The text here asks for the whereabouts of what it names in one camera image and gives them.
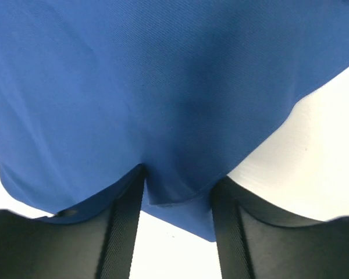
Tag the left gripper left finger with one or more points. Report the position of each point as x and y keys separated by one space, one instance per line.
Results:
x=92 y=239

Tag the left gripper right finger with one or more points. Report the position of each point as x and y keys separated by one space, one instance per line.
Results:
x=257 y=239

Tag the blue surgical drape cloth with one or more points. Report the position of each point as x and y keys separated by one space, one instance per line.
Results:
x=91 y=89

